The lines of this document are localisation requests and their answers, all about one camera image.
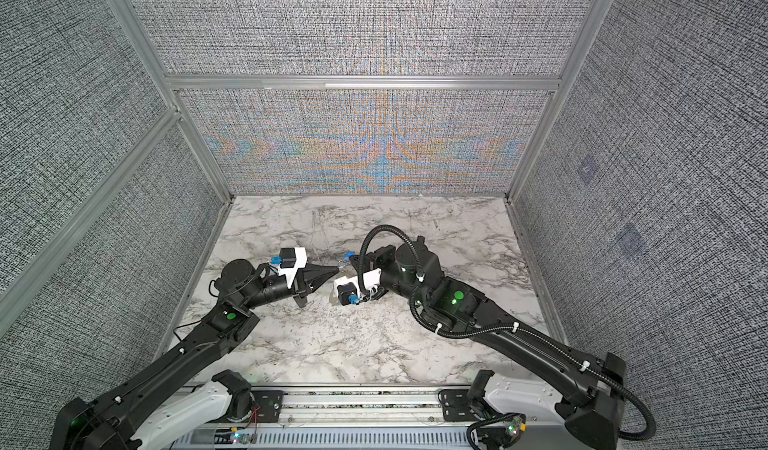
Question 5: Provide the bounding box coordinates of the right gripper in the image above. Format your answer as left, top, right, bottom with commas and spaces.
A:
351, 244, 434, 310

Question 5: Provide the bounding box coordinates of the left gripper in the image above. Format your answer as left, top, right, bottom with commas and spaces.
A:
244, 265, 339, 313

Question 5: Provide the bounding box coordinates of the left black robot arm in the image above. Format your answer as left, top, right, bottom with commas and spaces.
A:
49, 249, 339, 449

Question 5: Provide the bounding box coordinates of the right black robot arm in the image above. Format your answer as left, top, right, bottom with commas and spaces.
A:
334, 237, 630, 449

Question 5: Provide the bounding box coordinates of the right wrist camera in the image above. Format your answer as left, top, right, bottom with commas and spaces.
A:
333, 269, 385, 306

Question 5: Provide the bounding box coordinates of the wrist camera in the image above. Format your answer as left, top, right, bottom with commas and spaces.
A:
333, 269, 385, 306
270, 247, 308, 288

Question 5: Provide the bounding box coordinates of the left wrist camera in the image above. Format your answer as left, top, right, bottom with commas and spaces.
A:
270, 247, 308, 288

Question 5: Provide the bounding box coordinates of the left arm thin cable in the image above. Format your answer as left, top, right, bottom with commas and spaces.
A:
172, 281, 220, 346

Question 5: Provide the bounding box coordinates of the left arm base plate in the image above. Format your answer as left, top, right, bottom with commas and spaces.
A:
210, 390, 285, 426

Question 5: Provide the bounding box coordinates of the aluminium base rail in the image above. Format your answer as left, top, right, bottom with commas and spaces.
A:
107, 385, 619, 450

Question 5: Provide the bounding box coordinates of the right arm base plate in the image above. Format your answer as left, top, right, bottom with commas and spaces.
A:
438, 387, 504, 423

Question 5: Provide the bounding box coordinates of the aluminium enclosure frame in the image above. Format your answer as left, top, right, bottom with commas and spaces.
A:
1, 0, 614, 332

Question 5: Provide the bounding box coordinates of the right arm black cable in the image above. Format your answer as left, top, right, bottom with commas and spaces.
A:
357, 224, 657, 441

